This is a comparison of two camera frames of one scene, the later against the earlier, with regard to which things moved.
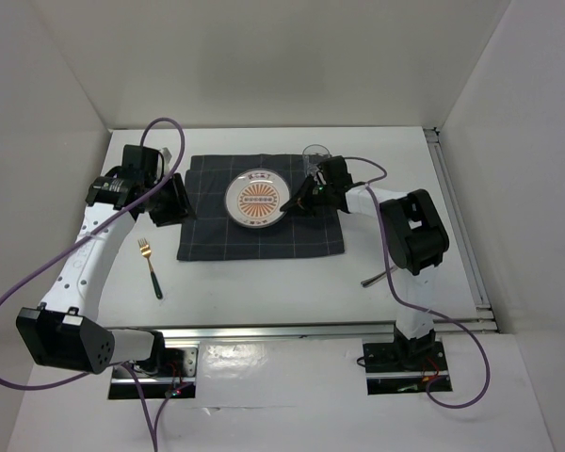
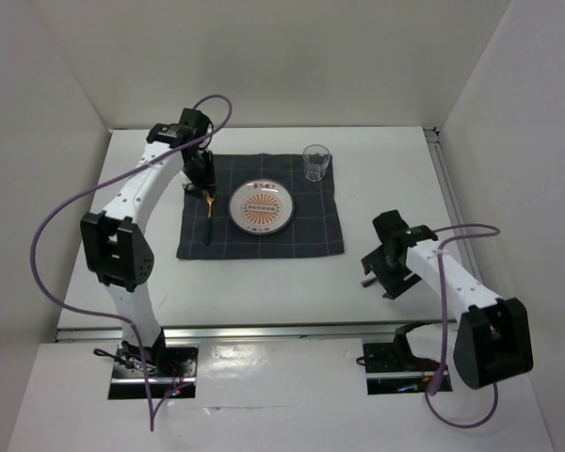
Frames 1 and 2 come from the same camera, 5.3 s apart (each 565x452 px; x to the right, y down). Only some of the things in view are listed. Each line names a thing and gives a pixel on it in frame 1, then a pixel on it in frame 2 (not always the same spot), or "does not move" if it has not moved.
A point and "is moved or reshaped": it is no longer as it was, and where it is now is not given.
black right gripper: x=298 y=205 to x=395 y=285
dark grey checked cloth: x=212 y=234 does not move
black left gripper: x=180 y=207 to x=207 y=180
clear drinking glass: x=314 y=154 does not move
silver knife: x=366 y=282 does not move
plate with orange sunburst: x=253 y=198 is moved or reshaped
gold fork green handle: x=146 y=251 to x=210 y=200
